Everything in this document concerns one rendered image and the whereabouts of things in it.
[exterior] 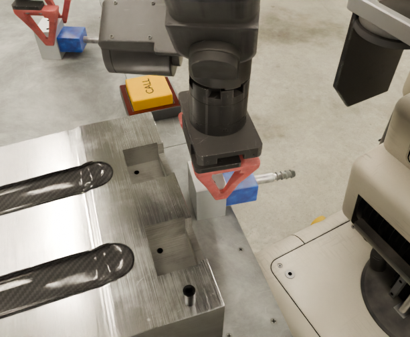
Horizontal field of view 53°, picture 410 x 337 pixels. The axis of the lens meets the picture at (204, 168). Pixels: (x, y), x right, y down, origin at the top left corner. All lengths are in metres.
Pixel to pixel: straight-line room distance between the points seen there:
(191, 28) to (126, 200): 0.20
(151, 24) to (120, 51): 0.04
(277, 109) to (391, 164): 1.38
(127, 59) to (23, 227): 0.19
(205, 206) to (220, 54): 0.25
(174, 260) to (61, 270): 0.10
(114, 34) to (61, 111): 0.35
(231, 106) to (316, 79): 1.82
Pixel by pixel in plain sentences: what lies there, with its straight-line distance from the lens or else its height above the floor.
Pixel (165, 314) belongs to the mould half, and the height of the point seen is 0.89.
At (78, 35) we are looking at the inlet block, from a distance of 0.79.
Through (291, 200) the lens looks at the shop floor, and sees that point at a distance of 1.59.
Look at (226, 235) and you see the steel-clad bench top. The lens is 0.49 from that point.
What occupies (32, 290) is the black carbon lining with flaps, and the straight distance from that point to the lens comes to 0.40.
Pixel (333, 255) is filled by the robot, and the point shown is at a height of 0.28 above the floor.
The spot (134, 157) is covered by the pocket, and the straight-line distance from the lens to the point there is 0.48.
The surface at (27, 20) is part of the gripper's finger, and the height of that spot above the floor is 0.89.
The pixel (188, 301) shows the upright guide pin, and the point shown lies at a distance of 0.34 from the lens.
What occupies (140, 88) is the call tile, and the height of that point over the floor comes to 0.84.
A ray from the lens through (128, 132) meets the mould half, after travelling 0.49.
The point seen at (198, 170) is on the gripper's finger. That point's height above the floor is 0.92.
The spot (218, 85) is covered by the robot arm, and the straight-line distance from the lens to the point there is 0.37.
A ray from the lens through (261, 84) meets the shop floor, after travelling 2.11.
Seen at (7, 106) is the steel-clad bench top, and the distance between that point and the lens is 0.73.
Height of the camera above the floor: 1.21
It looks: 47 degrees down
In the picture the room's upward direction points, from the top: straight up
